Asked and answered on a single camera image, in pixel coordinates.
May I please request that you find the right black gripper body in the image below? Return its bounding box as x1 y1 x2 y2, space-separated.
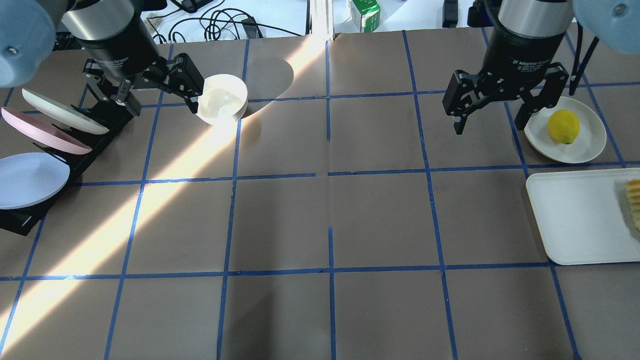
469 0 574 103

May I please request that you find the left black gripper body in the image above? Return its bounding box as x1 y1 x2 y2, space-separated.
62 0 173 94

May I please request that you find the white bowl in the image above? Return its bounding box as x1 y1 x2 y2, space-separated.
195 73 249 126

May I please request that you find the yellow lemon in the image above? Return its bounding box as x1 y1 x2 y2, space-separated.
547 109 581 145

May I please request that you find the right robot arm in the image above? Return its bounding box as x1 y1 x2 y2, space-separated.
442 0 639 135

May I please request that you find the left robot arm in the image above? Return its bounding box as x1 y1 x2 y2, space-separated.
0 0 205 116

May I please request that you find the cream round plate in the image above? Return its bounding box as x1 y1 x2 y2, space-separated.
525 96 607 164

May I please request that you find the white plate in rack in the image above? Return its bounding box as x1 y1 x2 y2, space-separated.
22 88 109 135

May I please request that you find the black power adapter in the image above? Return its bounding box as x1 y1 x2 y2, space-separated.
441 0 458 28

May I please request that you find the pink plate in rack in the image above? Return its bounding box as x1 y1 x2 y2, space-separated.
1 107 92 155

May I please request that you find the green white carton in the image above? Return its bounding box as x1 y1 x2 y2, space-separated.
349 0 381 33

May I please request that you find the light blue plate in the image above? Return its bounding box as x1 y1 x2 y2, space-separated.
0 152 71 210

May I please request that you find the sliced yellow food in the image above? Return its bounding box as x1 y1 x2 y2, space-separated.
625 178 640 231

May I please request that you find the cream rectangular tray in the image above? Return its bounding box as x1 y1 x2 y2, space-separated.
525 168 640 265

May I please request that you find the black dish rack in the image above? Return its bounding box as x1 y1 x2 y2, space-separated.
0 103 133 236

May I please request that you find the black cables bundle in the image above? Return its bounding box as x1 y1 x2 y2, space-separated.
145 0 304 45

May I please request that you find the aluminium frame post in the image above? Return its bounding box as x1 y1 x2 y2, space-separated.
308 0 335 42

